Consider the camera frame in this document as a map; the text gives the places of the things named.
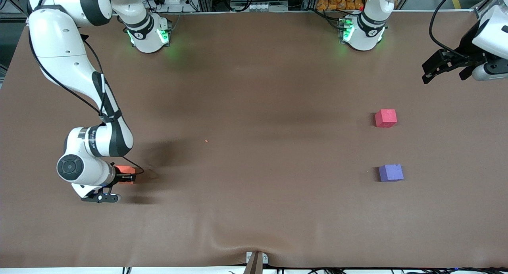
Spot aluminium corner strut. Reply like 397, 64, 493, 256
474, 0, 508, 20

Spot red foam block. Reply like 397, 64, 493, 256
375, 109, 397, 128

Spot purple foam block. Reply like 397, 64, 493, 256
378, 164, 404, 182

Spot brown table cloth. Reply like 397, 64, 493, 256
0, 10, 508, 268

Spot white connector block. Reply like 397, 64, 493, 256
247, 2, 289, 11

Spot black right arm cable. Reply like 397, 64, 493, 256
28, 22, 145, 175

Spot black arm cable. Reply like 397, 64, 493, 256
429, 0, 487, 61
28, 22, 145, 175

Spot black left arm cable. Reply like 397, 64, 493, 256
429, 0, 487, 61

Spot metal table clamp bracket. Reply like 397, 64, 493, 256
243, 251, 269, 274

